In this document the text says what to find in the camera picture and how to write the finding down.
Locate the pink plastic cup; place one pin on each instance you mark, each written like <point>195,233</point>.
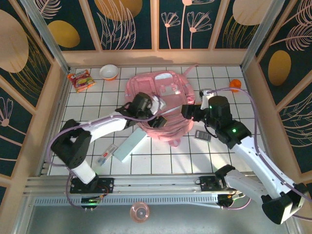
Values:
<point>139,212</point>

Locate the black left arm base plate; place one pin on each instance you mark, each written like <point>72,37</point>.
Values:
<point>107,184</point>

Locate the orange snack packet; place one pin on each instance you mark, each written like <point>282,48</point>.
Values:
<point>82,81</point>

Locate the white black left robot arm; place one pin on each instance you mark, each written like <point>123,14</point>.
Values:
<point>73,148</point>

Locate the white and orange bowl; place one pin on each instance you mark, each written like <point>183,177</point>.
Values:
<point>109,72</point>

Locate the aluminium mounting rail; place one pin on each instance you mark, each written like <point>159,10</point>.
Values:
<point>156,181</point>

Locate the small circuit board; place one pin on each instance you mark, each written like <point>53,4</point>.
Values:
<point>229,201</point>
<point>90,201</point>

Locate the pink backpack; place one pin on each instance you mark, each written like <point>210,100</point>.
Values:
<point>168,129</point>

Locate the clear pencil case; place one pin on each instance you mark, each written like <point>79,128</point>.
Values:
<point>107,154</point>

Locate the aluminium corner post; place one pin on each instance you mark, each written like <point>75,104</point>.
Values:
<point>48,39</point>
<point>258,31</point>

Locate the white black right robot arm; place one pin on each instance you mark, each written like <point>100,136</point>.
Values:
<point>253,165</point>

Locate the orange tangerine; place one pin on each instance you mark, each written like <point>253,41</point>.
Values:
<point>235,85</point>

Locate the light blue book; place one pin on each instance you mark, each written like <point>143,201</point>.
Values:
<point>129,145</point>

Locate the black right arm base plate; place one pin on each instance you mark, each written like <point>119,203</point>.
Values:
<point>208,182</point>

